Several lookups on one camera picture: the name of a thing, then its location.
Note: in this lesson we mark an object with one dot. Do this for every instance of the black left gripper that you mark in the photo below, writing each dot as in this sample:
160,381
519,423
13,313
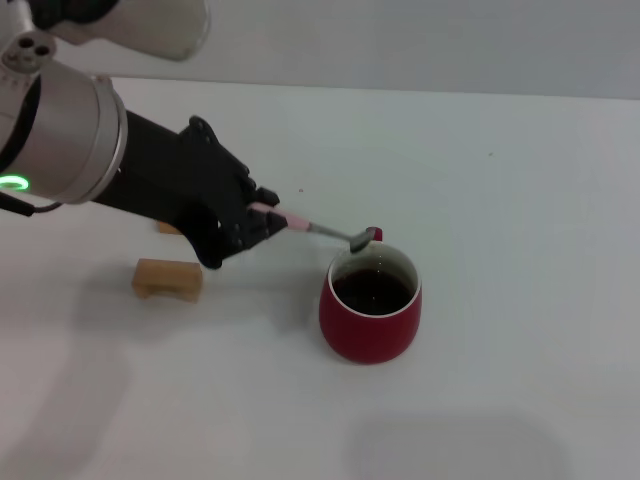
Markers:
170,185

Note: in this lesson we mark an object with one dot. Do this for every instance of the red ceramic cup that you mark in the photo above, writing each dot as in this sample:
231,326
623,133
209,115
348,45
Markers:
360,335

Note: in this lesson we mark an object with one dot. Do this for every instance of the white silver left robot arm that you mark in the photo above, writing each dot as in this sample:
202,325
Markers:
65,135

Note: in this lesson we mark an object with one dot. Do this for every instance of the flat wooden block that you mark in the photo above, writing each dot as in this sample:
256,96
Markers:
167,228

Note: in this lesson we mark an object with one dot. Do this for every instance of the notched wooden block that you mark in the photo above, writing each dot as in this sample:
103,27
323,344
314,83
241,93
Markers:
170,275

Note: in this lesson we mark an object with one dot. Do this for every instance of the dark brown coffee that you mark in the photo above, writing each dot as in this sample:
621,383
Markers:
372,292

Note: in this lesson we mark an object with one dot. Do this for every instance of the black white wrist camera box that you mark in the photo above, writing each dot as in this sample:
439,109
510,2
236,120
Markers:
160,30

